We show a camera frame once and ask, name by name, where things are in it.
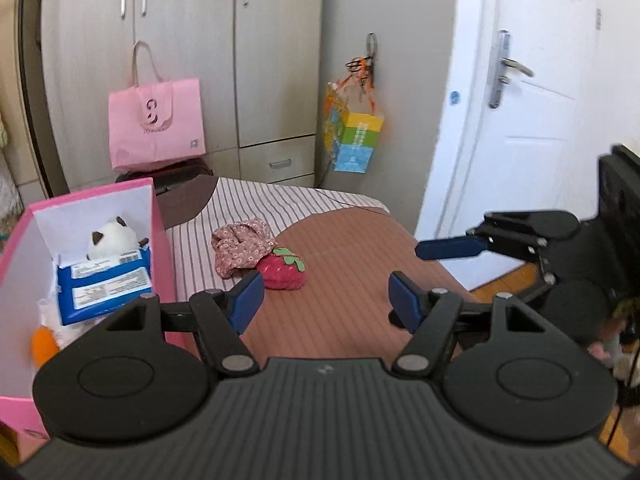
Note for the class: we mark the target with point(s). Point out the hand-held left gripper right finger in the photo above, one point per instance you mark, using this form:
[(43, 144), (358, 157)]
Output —
[(405, 301)]

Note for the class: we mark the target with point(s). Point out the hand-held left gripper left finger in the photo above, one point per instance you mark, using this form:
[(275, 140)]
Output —
[(247, 301)]

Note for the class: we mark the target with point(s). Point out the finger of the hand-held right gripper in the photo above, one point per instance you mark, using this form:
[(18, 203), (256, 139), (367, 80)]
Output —
[(544, 280), (450, 248)]

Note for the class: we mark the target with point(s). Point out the pink cardboard box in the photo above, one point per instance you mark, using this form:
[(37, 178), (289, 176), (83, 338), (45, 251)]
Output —
[(161, 240)]

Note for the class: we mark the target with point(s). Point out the blue wet wipes packet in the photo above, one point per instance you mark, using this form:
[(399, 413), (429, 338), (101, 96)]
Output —
[(100, 290)]

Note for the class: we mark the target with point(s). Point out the orange makeup sponge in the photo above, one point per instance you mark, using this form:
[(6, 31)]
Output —
[(44, 345)]

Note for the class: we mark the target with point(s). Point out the red strawberry plush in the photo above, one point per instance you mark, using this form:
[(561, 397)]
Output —
[(280, 272)]

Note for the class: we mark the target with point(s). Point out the floral pink cloth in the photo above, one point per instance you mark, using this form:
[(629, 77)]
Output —
[(237, 245)]

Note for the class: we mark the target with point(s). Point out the striped brown bedsheet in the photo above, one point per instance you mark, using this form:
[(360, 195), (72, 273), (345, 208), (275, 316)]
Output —
[(340, 270)]

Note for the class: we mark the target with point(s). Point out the white door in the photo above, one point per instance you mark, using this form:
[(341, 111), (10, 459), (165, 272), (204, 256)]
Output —
[(540, 160)]

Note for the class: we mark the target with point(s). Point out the colourful paper gift bag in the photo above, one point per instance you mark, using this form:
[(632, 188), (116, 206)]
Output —
[(357, 140)]

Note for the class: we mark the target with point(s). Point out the dark brown stool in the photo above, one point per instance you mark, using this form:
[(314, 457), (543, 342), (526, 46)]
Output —
[(180, 175)]

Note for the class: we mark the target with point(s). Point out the grey tall cabinet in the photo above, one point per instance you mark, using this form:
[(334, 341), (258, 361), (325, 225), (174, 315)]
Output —
[(400, 110)]

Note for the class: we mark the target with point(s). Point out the white plush cat toy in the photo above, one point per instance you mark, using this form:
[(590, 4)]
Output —
[(112, 239)]

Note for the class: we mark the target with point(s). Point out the round blue sticker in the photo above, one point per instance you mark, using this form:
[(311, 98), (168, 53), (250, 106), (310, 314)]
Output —
[(454, 98)]

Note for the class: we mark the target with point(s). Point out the pink paper shopping bag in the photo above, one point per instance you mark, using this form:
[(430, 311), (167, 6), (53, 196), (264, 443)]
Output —
[(155, 130)]

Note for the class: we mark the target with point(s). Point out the grey wardrobe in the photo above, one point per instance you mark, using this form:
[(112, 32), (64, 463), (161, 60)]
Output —
[(200, 60)]

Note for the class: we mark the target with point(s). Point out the hanging patterned towels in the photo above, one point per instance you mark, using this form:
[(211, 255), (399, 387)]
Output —
[(7, 185)]

